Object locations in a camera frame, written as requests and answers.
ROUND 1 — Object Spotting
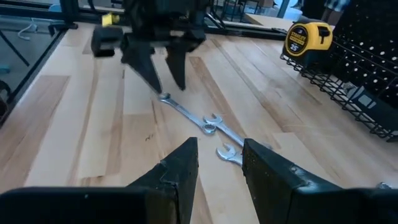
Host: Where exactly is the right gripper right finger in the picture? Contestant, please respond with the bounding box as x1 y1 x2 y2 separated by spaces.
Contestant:
241 138 398 224

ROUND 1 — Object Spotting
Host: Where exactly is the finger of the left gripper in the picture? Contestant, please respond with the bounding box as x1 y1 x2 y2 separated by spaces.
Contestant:
165 41 188 91
120 36 164 95

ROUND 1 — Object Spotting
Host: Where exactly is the tan wooden desk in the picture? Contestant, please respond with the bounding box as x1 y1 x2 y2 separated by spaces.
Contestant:
223 12 336 32

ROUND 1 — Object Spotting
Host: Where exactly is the yellow Stanley tape measure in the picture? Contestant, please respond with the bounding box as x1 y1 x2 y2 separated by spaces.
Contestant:
282 19 334 63

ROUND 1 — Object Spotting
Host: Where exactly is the yellow cable tag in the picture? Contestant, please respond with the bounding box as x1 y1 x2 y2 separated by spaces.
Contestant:
101 12 121 27

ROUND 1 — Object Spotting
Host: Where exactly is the black pegboard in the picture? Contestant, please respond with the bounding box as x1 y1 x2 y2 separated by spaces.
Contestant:
329 0 398 103

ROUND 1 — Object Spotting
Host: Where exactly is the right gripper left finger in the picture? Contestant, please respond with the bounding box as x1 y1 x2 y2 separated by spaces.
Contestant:
0 136 200 224

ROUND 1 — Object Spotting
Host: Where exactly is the medium silver combination wrench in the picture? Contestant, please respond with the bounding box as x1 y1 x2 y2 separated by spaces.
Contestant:
203 113 246 147

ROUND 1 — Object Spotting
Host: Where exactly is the black wire basket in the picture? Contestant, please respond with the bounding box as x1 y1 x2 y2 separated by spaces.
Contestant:
279 34 398 142

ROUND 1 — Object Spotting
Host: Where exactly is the long silver combination wrench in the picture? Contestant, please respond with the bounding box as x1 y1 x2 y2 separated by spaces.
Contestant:
157 92 218 135

